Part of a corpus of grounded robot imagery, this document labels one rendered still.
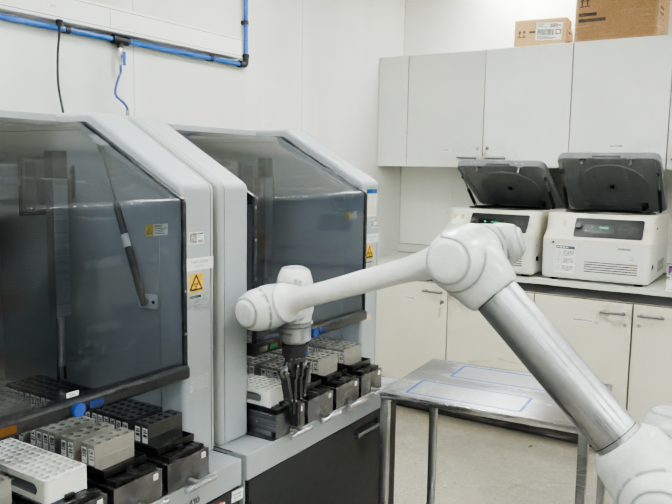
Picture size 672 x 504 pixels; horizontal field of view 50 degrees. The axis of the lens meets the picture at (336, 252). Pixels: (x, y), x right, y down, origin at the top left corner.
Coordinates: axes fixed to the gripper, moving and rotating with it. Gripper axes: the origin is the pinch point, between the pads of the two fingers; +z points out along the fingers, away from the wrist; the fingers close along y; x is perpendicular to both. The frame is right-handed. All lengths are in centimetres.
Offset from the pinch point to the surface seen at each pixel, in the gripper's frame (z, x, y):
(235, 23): -139, -120, -116
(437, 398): -1.8, 30.1, -29.1
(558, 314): 8, 9, -229
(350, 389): 1.7, -1.6, -32.1
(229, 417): -1.1, -10.4, 15.7
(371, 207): -55, -10, -59
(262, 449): 6.9, -1.5, 12.7
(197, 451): -0.7, -1.5, 37.3
